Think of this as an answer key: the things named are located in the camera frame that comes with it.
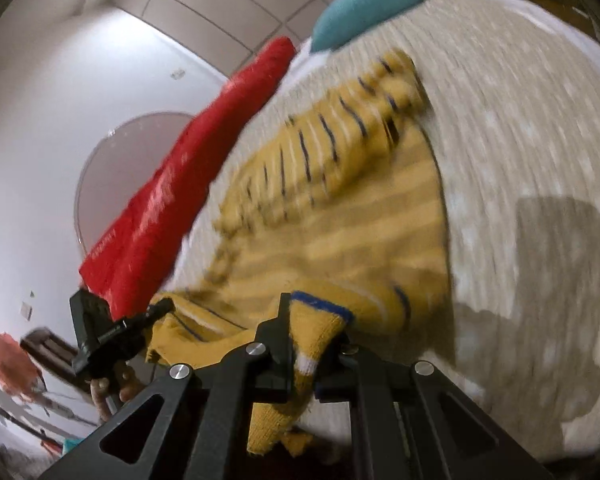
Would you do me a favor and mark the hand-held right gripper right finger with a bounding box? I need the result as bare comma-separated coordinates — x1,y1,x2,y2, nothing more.
316,341,556,480

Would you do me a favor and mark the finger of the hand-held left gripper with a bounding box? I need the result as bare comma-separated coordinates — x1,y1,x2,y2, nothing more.
97,298,177,350

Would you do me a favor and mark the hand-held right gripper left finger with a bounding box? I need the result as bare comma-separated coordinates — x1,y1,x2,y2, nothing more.
40,291,295,480

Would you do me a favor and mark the yellow striped knit garment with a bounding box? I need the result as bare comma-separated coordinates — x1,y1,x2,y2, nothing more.
145,50,457,459

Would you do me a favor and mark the person's left hand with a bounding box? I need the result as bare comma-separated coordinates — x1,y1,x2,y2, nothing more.
86,360,148,423

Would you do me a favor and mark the orange cloth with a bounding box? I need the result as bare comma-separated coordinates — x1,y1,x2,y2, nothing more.
0,332,47,405

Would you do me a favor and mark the red cloth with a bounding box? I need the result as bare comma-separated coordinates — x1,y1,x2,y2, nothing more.
78,37,297,319

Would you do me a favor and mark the beige dotted blanket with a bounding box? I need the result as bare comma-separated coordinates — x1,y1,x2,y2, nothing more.
172,0,600,467

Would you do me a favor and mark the white bed sheet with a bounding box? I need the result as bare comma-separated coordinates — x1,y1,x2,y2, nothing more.
285,0,600,93

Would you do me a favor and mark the dark wooden frame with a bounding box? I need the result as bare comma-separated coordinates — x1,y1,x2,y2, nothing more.
19,327,83,377

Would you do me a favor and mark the round wall mirror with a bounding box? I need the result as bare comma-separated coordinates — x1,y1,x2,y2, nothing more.
73,112,197,257

